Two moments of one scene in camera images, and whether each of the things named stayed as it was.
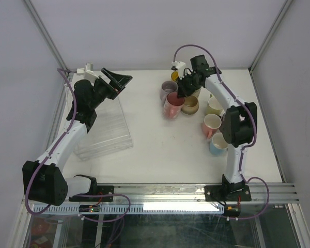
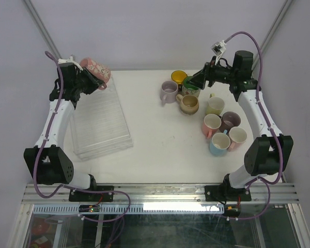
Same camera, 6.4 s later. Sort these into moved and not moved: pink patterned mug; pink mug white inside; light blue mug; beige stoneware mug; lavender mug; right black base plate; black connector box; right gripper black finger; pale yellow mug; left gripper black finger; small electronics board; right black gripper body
Moved: left gripper black finger; right gripper black finger; pink patterned mug; right black gripper body
Not moved: right black base plate; pink mug white inside; small electronics board; light blue mug; pale yellow mug; black connector box; lavender mug; beige stoneware mug
